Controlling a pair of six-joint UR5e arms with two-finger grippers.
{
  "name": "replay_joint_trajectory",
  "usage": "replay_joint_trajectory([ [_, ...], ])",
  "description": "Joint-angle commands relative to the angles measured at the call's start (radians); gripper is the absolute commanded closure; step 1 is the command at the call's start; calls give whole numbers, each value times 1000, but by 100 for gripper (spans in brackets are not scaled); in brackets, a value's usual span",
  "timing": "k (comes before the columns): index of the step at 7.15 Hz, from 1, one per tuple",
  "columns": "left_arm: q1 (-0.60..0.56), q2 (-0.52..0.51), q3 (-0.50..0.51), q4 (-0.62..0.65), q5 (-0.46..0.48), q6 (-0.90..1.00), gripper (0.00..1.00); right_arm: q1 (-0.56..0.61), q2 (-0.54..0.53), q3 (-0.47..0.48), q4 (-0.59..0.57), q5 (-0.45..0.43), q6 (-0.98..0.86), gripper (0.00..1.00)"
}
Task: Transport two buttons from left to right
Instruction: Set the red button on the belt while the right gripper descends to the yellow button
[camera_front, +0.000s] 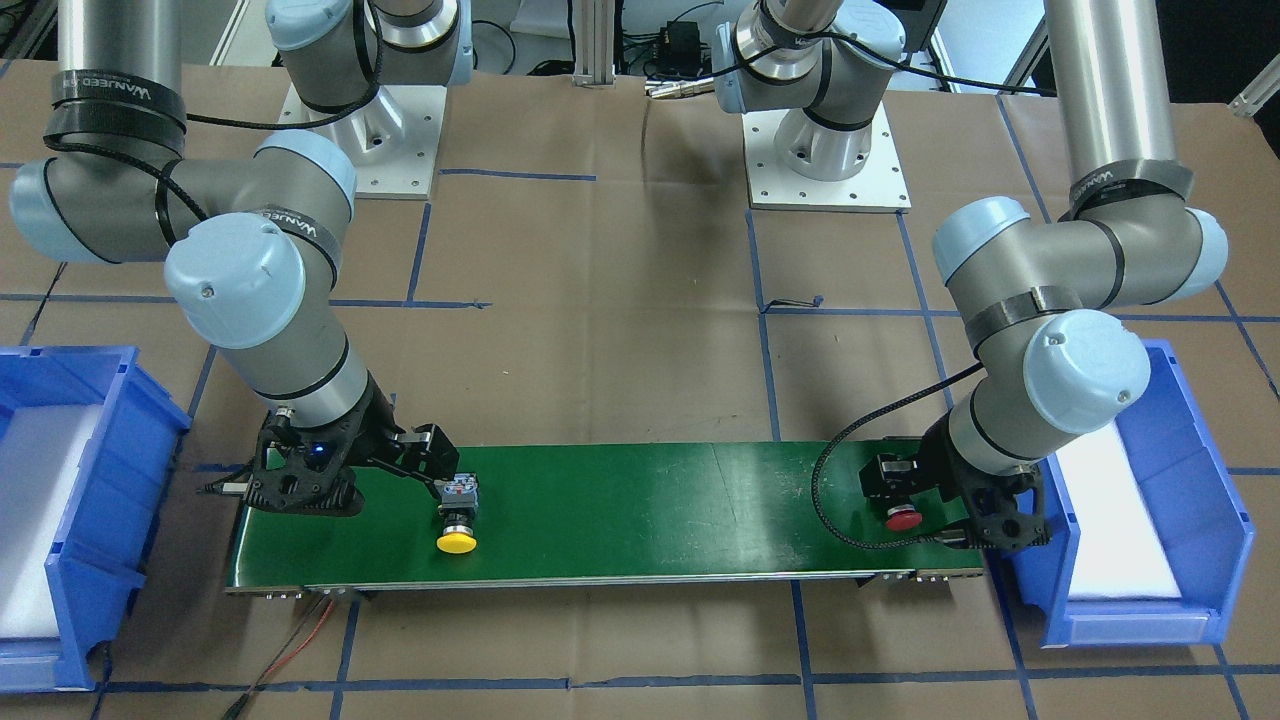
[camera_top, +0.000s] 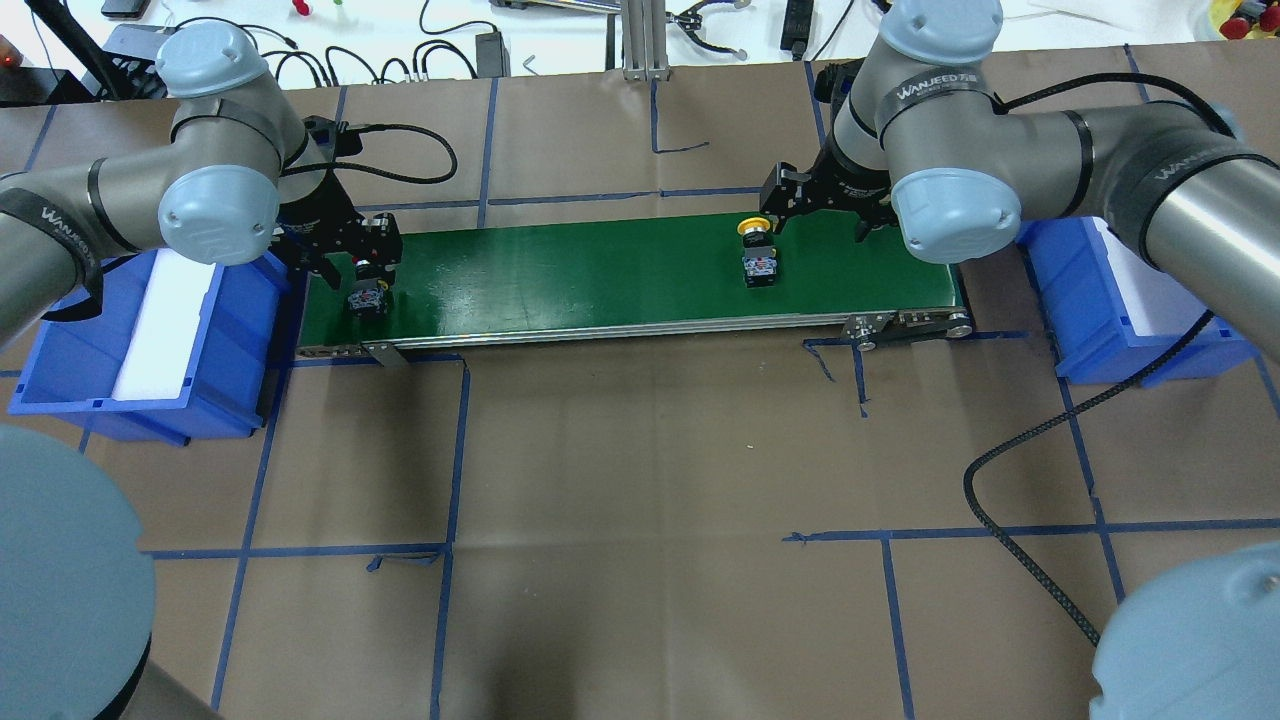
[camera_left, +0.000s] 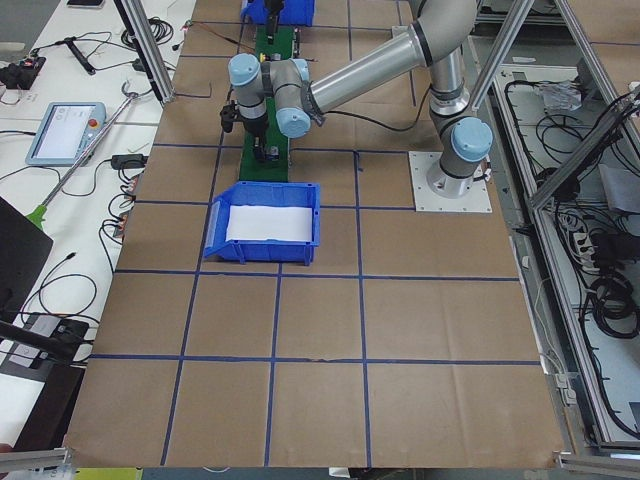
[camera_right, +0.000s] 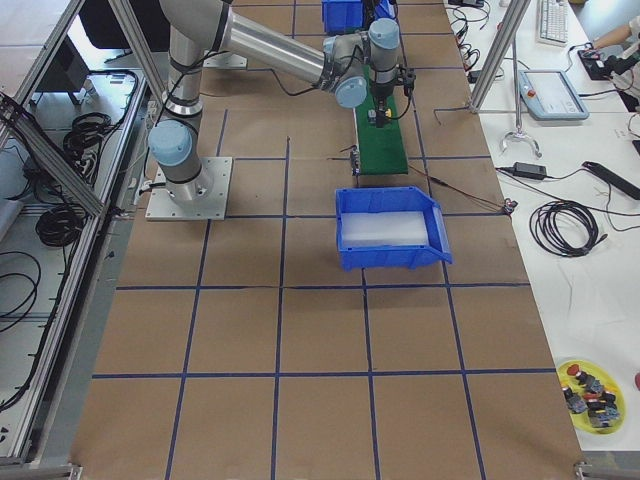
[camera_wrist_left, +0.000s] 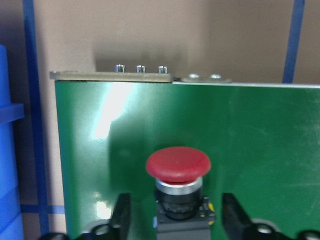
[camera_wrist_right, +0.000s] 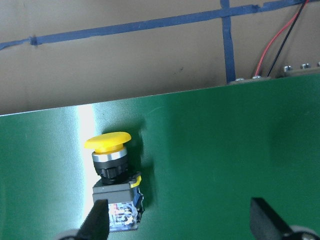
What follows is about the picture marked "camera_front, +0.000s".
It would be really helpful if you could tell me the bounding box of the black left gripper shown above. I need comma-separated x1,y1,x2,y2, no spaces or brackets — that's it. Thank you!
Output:
860,415,1052,551

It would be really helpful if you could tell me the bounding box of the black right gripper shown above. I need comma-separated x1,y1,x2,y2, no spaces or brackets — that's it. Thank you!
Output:
242,378,460,518

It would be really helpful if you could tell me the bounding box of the yellow push button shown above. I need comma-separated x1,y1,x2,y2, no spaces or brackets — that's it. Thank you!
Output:
431,471,479,555

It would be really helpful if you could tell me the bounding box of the red push button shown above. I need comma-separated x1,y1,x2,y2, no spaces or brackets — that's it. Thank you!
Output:
884,503,924,533

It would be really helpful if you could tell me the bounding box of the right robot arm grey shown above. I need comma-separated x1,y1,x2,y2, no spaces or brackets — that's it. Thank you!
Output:
10,1,477,519

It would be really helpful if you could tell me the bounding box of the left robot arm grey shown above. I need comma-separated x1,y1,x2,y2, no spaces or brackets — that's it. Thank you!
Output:
710,1,1228,550

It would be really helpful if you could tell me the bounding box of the green conveyor belt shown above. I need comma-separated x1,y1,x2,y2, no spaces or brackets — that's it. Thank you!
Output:
225,438,984,594

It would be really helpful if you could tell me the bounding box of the white foam pad source bin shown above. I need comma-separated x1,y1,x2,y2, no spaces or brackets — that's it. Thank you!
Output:
1056,421,1181,601

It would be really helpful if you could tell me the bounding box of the blue bin source side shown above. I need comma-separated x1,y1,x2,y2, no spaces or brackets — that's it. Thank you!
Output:
1011,340,1254,648

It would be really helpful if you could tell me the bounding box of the blue bin destination side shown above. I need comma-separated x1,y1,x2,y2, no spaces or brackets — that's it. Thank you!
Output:
1,346,191,693

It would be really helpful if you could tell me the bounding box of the white foam pad destination bin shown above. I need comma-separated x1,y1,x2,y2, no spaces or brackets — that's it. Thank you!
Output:
1,405,102,641

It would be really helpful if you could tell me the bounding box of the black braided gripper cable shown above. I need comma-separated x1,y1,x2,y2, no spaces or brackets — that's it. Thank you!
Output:
812,360,986,551

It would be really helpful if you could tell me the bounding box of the red black conveyor wire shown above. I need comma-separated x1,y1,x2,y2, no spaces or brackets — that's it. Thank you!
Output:
221,592,340,720

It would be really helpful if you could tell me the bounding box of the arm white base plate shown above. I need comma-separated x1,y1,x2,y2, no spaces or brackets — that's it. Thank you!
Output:
314,85,448,201
741,105,913,213

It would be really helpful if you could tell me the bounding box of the aluminium frame post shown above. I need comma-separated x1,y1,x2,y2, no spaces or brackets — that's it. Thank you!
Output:
568,1,621,87

